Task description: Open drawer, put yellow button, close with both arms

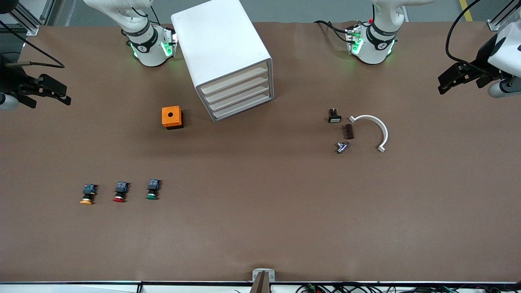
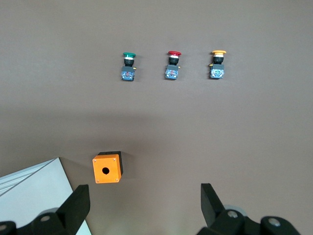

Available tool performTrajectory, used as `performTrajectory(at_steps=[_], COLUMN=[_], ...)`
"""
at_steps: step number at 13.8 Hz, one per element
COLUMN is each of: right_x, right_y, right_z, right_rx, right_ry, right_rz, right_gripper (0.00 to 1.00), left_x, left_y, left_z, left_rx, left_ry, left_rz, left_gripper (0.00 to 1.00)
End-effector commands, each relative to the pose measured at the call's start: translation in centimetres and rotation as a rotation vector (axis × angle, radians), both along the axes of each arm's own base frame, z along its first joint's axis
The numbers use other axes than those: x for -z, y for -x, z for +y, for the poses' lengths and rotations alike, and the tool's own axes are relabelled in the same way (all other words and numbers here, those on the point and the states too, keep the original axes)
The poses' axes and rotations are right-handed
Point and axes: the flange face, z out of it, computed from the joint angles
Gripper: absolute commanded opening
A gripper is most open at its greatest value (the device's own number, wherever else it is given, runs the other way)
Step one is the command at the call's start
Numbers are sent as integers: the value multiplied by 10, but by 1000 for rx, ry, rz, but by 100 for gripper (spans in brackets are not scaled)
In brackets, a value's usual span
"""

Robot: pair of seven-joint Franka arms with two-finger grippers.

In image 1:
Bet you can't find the yellow push button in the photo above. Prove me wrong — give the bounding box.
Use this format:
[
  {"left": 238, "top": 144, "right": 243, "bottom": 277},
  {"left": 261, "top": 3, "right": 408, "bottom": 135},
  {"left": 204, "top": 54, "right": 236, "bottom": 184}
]
[{"left": 80, "top": 184, "right": 98, "bottom": 205}]

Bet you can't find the beige plastic drawer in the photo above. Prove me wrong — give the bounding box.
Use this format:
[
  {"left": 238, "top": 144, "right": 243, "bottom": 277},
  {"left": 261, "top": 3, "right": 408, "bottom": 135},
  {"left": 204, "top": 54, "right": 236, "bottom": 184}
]
[
  {"left": 201, "top": 62, "right": 269, "bottom": 95},
  {"left": 210, "top": 92, "right": 272, "bottom": 120},
  {"left": 207, "top": 83, "right": 271, "bottom": 111},
  {"left": 204, "top": 72, "right": 270, "bottom": 103}
]

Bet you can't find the red push button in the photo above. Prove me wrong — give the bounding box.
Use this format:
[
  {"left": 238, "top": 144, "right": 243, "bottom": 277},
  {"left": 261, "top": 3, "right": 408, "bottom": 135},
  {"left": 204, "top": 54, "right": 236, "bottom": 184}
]
[{"left": 113, "top": 181, "right": 130, "bottom": 203}]

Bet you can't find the green push button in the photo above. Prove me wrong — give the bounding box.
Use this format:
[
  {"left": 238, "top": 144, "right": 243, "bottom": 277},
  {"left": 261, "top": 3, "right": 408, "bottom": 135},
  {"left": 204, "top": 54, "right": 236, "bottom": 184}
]
[{"left": 146, "top": 179, "right": 161, "bottom": 201}]

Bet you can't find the white drawer cabinet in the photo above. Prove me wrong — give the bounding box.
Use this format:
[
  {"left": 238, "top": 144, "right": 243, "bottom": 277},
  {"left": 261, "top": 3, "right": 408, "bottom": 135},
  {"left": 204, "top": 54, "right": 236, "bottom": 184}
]
[{"left": 171, "top": 0, "right": 275, "bottom": 122}]

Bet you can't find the aluminium profile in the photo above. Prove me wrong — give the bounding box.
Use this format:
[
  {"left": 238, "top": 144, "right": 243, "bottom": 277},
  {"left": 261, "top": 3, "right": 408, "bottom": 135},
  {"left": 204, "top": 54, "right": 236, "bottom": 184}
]
[
  {"left": 487, "top": 0, "right": 521, "bottom": 32},
  {"left": 7, "top": 0, "right": 56, "bottom": 36}
]

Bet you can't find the white curved plastic clamp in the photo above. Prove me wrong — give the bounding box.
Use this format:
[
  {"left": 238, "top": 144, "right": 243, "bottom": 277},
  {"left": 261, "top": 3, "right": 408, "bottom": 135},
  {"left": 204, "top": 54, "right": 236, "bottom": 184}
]
[{"left": 349, "top": 115, "right": 389, "bottom": 153}]

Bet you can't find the small electronics box green light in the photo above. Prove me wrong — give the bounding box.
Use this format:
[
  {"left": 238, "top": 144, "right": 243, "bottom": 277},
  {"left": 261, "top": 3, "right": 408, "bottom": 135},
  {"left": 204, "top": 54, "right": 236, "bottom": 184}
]
[
  {"left": 162, "top": 25, "right": 178, "bottom": 58},
  {"left": 345, "top": 24, "right": 363, "bottom": 56}
]

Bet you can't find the orange box with hole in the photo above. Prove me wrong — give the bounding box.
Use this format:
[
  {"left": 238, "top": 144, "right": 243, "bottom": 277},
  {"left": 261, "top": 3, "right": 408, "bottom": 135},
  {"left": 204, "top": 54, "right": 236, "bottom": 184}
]
[{"left": 162, "top": 106, "right": 184, "bottom": 130}]

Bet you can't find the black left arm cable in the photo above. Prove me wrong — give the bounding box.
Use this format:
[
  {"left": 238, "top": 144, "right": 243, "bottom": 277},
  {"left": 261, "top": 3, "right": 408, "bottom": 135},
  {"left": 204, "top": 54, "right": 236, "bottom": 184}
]
[{"left": 445, "top": 0, "right": 495, "bottom": 74}]

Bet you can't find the black base cable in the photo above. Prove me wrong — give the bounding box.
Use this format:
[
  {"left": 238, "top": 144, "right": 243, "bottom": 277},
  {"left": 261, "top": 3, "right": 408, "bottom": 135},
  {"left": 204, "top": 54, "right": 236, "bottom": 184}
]
[{"left": 313, "top": 20, "right": 351, "bottom": 44}]

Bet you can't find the black cable bundle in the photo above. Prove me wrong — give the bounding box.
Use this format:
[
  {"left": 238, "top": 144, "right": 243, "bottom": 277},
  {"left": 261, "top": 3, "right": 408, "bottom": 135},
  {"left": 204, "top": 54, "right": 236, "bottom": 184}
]
[{"left": 295, "top": 282, "right": 521, "bottom": 293}]

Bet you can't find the grey metal bracket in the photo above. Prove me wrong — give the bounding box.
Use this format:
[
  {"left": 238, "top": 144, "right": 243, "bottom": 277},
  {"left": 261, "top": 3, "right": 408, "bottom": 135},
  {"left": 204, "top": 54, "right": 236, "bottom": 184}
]
[{"left": 252, "top": 268, "right": 276, "bottom": 283}]

